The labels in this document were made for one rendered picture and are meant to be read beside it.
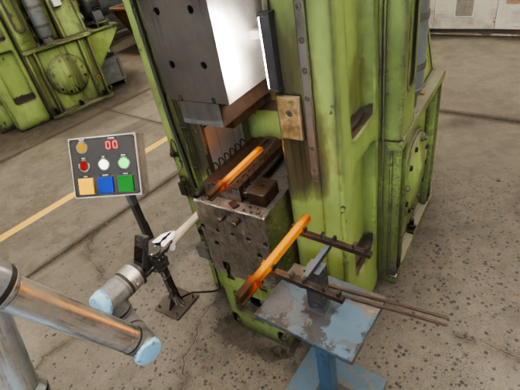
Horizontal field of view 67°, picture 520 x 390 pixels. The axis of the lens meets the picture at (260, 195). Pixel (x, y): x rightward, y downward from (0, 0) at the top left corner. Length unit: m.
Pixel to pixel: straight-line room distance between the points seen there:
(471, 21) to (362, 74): 5.00
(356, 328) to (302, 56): 0.95
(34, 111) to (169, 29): 4.98
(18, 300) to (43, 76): 5.30
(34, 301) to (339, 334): 0.95
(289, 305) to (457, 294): 1.23
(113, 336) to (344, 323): 0.77
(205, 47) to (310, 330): 1.04
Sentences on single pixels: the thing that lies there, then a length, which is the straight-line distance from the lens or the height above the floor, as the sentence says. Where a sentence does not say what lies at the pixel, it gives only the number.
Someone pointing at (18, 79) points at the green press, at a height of 0.64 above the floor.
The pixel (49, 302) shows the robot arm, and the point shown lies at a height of 1.23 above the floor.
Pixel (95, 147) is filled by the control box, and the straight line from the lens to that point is 1.96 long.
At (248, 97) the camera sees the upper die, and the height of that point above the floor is 1.31.
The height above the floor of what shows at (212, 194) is 1.01.
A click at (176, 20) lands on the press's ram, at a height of 1.65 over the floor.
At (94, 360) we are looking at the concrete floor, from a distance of 2.61.
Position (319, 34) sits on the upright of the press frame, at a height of 1.56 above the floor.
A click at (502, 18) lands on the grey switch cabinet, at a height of 0.25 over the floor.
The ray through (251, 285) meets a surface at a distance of 1.27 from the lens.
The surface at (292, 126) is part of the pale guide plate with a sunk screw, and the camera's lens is 1.49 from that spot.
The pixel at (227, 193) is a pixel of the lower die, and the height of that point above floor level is 0.95.
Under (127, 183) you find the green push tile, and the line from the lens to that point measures 1.88.
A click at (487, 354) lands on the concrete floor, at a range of 2.34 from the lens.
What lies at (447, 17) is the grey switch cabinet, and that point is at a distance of 6.72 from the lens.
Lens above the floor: 1.90
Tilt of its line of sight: 35 degrees down
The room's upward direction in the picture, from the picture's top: 11 degrees counter-clockwise
